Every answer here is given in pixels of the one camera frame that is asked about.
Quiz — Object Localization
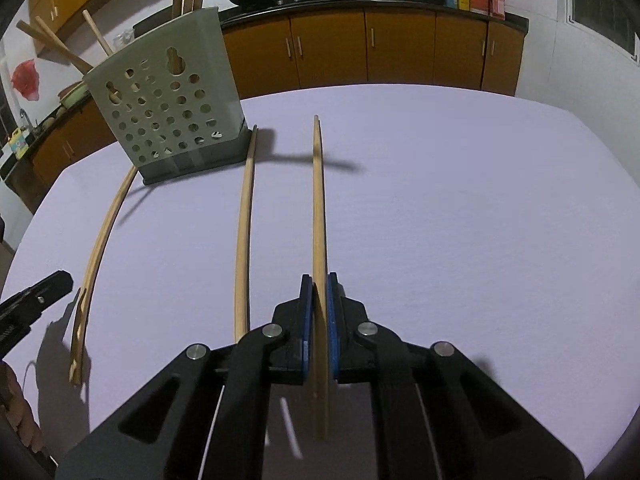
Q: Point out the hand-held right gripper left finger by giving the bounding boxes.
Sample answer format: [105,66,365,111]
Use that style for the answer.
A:
[54,274,315,480]

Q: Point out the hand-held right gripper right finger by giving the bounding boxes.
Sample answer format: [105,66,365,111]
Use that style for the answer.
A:
[325,271,587,480]

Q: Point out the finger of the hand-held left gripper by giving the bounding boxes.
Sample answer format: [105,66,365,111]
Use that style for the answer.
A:
[0,270,75,323]

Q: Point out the green perforated utensil holder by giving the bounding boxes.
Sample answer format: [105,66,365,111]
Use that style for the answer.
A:
[82,6,249,185]

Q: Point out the person's left hand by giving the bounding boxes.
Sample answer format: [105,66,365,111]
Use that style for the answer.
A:
[0,360,46,456]

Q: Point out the yellow dish soap bottle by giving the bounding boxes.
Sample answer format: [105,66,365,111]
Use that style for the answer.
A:
[7,127,30,158]

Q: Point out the green basin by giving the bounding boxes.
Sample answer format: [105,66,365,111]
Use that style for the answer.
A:
[59,82,91,109]

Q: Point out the hanging red plastic bag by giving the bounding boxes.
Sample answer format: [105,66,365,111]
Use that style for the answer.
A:
[11,59,41,101]

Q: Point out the wooden lower kitchen cabinets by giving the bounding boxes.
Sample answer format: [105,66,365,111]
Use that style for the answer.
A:
[0,0,530,196]

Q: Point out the black kitchen countertop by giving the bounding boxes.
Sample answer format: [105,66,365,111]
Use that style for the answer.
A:
[0,0,530,181]

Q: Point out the barred large window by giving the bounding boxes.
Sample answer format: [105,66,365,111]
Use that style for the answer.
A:
[562,0,640,66]

